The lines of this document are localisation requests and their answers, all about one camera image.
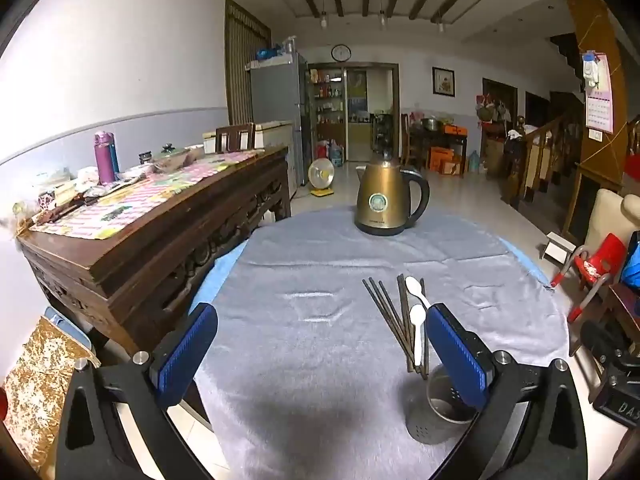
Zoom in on pink patterned cloth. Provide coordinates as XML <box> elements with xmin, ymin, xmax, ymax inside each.
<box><xmin>29</xmin><ymin>150</ymin><xmax>266</xmax><ymax>240</ymax></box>

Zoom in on grey refrigerator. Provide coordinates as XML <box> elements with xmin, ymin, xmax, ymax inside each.
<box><xmin>248</xmin><ymin>52</ymin><xmax>310</xmax><ymax>189</ymax></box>

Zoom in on wooden chair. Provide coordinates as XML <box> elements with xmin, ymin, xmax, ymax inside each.
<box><xmin>215</xmin><ymin>122</ymin><xmax>257</xmax><ymax>154</ymax></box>

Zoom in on glass shelf cabinet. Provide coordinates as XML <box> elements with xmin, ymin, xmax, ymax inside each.
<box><xmin>307</xmin><ymin>62</ymin><xmax>347</xmax><ymax>162</ymax></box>

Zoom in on white chest freezer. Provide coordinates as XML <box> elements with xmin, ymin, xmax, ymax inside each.
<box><xmin>202</xmin><ymin>120</ymin><xmax>294</xmax><ymax>155</ymax></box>

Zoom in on small floor fan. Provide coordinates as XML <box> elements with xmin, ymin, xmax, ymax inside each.
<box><xmin>307</xmin><ymin>157</ymin><xmax>337</xmax><ymax>197</ymax></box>

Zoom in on perforated metal utensil holder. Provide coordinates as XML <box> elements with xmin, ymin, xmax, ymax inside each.
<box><xmin>406</xmin><ymin>363</ymin><xmax>479</xmax><ymax>445</ymax></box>

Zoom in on white plastic spoon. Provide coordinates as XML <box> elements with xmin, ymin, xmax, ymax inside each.
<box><xmin>404</xmin><ymin>276</ymin><xmax>432</xmax><ymax>309</ymax></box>
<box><xmin>409</xmin><ymin>304</ymin><xmax>427</xmax><ymax>366</ymax></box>

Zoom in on beige armchair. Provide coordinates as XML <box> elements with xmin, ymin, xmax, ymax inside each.
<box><xmin>582</xmin><ymin>187</ymin><xmax>640</xmax><ymax>262</ymax></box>

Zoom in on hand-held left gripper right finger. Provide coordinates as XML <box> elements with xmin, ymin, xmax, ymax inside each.
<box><xmin>425</xmin><ymin>304</ymin><xmax>589</xmax><ymax>480</ymax></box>

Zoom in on red plastic chair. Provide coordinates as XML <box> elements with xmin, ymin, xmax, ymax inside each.
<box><xmin>550</xmin><ymin>232</ymin><xmax>629</xmax><ymax>324</ymax></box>

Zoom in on purple thermos bottle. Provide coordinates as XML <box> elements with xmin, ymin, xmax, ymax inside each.
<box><xmin>94</xmin><ymin>131</ymin><xmax>117</xmax><ymax>185</ymax></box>

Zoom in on carved wooden sideboard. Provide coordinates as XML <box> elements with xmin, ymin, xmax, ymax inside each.
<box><xmin>15</xmin><ymin>146</ymin><xmax>293</xmax><ymax>357</ymax></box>

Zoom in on wall calendar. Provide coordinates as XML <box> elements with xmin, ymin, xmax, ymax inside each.
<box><xmin>583</xmin><ymin>52</ymin><xmax>615</xmax><ymax>135</ymax></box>

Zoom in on grey table cloth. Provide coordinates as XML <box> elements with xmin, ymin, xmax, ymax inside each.
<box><xmin>192</xmin><ymin>204</ymin><xmax>571</xmax><ymax>480</ymax></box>

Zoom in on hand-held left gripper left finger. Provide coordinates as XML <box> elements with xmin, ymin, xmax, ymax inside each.
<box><xmin>52</xmin><ymin>302</ymin><xmax>220</xmax><ymax>480</ymax></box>

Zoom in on wooden stair railing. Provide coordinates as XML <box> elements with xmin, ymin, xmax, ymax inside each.
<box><xmin>500</xmin><ymin>114</ymin><xmax>587</xmax><ymax>212</ymax></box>

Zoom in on gold electric kettle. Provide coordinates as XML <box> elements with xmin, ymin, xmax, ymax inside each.
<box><xmin>354</xmin><ymin>161</ymin><xmax>431</xmax><ymax>237</ymax></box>

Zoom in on gold patterned board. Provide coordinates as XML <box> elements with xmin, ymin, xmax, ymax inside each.
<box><xmin>2</xmin><ymin>316</ymin><xmax>102</xmax><ymax>475</ymax></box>

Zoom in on brown wooden door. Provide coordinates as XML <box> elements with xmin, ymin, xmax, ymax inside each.
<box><xmin>223</xmin><ymin>0</ymin><xmax>274</xmax><ymax>127</ymax></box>

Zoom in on bundle of dark chopsticks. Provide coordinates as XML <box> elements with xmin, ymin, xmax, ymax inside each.
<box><xmin>362</xmin><ymin>274</ymin><xmax>431</xmax><ymax>380</ymax></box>

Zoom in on framed wall picture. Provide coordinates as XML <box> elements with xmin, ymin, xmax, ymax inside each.
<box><xmin>432</xmin><ymin>67</ymin><xmax>457</xmax><ymax>97</ymax></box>

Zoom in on glass pot lid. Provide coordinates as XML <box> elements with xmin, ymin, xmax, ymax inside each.
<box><xmin>151</xmin><ymin>143</ymin><xmax>191</xmax><ymax>171</ymax></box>

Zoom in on orange cardboard boxes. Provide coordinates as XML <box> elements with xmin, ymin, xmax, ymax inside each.
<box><xmin>428</xmin><ymin>146</ymin><xmax>466</xmax><ymax>176</ymax></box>

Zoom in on white step stool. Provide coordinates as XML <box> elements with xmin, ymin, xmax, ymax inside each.
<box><xmin>537</xmin><ymin>232</ymin><xmax>577</xmax><ymax>264</ymax></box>

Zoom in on blue table cloth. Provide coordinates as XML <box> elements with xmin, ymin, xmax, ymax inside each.
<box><xmin>187</xmin><ymin>238</ymin><xmax>552</xmax><ymax>313</ymax></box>

